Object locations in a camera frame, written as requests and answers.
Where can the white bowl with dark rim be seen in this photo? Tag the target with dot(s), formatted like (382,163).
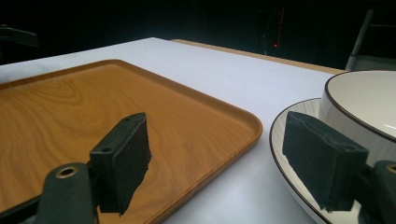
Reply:
(362,105)

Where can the metal stand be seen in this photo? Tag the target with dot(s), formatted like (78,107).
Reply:
(361,40)

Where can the wooden tray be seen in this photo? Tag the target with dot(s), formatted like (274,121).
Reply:
(77,118)

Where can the white plate with dark rim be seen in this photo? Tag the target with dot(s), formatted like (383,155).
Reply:
(291,155)

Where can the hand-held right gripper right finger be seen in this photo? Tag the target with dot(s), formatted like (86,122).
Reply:
(323,158)

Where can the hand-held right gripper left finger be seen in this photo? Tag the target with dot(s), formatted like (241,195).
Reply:
(123,161)

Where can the dark device on stand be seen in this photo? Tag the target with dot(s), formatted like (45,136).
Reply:
(18,36)

